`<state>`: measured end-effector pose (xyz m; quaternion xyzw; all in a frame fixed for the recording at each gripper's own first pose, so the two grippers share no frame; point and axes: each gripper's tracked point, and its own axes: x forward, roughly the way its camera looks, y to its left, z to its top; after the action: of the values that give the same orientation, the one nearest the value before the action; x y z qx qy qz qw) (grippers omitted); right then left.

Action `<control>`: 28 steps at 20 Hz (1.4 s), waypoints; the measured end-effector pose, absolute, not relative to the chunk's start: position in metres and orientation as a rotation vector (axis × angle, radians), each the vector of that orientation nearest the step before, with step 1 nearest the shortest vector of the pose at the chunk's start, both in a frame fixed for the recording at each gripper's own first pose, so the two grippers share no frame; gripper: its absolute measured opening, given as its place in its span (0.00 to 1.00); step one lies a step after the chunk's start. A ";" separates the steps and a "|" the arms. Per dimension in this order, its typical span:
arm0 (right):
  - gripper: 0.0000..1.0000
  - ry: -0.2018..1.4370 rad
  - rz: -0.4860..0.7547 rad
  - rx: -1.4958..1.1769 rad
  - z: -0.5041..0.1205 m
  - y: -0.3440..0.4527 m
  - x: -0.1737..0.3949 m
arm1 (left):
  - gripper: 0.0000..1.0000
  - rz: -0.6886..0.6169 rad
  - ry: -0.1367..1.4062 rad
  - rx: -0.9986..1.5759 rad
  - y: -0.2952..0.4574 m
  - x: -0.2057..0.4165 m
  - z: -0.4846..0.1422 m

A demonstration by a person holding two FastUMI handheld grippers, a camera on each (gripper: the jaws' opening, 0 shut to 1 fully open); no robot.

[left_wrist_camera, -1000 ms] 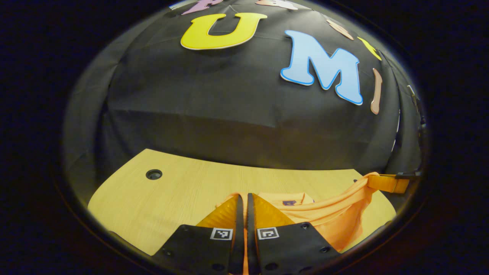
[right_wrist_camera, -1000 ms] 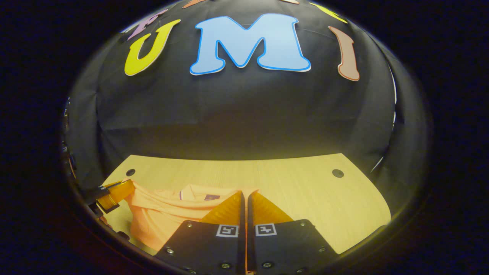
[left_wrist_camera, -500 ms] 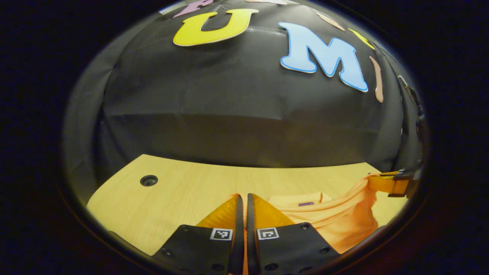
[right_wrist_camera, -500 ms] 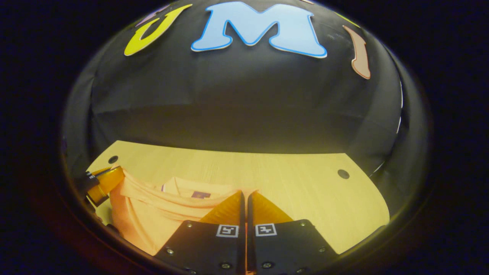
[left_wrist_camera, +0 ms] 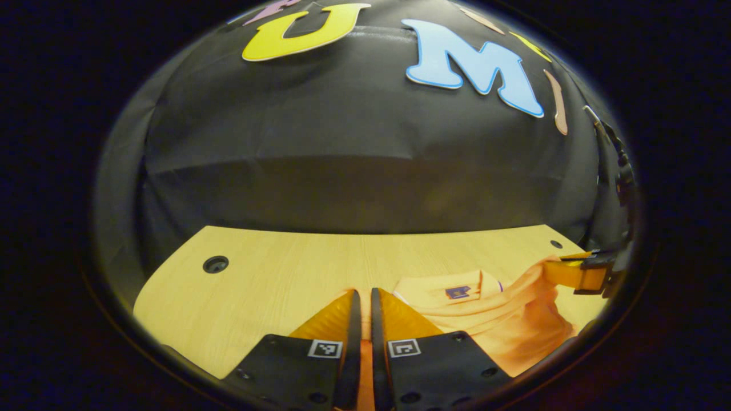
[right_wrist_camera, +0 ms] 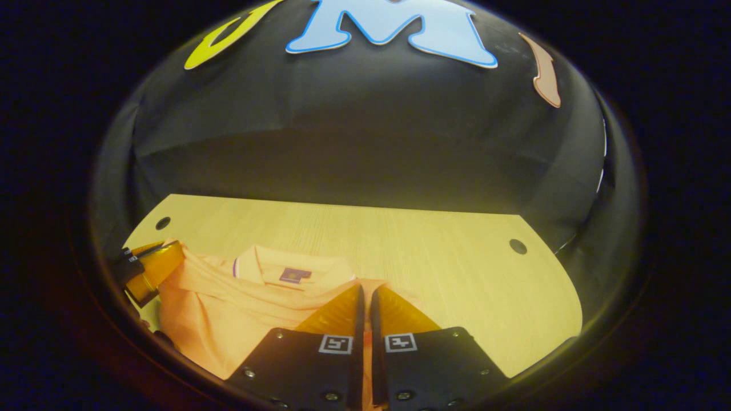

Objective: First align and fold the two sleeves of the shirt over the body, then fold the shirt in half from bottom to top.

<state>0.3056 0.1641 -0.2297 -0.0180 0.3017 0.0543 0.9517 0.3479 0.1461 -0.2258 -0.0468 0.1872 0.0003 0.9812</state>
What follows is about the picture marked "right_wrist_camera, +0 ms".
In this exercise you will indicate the orange polo T-shirt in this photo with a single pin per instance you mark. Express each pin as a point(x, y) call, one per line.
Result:
point(228, 308)

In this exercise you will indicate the round black table grommet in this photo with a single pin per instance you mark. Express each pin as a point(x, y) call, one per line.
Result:
point(163, 222)
point(518, 246)

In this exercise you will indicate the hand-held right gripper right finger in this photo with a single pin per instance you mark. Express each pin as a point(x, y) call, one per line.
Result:
point(376, 325)

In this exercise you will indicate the black backdrop cloth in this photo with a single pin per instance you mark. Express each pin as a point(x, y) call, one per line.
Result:
point(365, 125)

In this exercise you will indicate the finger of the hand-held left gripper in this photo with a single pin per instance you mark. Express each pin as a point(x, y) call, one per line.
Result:
point(157, 268)

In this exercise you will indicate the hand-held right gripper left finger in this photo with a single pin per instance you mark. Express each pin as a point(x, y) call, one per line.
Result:
point(357, 325)

